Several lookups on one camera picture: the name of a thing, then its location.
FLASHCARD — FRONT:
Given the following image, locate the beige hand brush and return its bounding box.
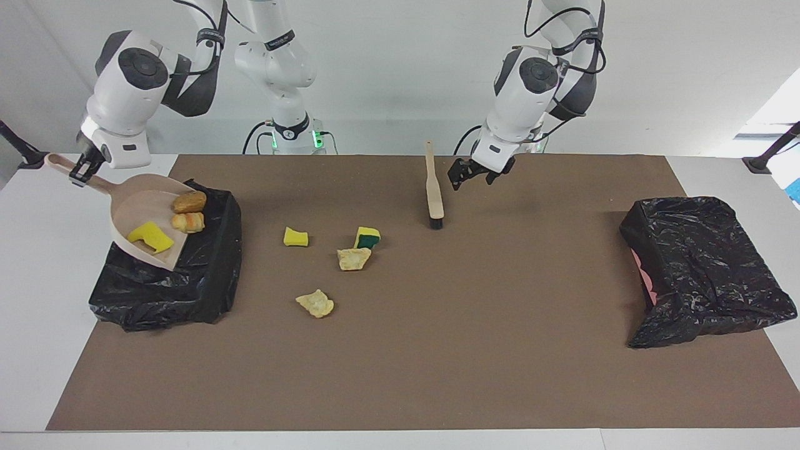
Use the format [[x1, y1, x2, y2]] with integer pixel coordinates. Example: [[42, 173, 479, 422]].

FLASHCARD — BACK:
[[424, 141, 445, 230]]

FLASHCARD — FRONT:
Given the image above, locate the beige plastic dustpan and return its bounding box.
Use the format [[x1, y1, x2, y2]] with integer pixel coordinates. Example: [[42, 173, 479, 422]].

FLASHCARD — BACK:
[[44, 153, 198, 272]]

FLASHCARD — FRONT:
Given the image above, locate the notched yellow sponge piece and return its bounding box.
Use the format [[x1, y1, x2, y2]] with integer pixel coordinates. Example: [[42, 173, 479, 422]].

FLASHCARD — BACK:
[[127, 221, 176, 255]]

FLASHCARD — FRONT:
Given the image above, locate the brown fried nugget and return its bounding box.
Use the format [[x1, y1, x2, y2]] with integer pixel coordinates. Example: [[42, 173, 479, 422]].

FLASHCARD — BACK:
[[172, 190, 208, 214]]

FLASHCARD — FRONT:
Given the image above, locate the orange croissant piece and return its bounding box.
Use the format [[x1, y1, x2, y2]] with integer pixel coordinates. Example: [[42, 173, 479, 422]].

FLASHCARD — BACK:
[[171, 212, 206, 234]]

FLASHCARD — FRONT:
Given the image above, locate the pink bin with black bag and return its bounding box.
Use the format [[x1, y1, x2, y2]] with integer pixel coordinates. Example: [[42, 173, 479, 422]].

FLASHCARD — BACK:
[[619, 196, 799, 349]]

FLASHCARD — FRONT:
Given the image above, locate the brown table mat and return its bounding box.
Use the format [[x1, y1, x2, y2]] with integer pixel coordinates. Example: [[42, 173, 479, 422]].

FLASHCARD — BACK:
[[46, 154, 800, 432]]

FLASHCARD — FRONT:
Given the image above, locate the white wall socket box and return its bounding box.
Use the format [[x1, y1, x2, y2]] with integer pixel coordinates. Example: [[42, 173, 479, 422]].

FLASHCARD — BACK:
[[81, 119, 151, 151]]

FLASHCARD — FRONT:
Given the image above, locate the black base cable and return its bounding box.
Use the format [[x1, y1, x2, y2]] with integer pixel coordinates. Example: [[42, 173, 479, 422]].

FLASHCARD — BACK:
[[458, 124, 487, 156], [242, 121, 271, 155]]

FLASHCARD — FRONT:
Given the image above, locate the black camera stand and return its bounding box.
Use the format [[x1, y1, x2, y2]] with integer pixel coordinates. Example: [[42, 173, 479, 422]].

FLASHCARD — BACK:
[[742, 121, 800, 175], [0, 119, 51, 171]]

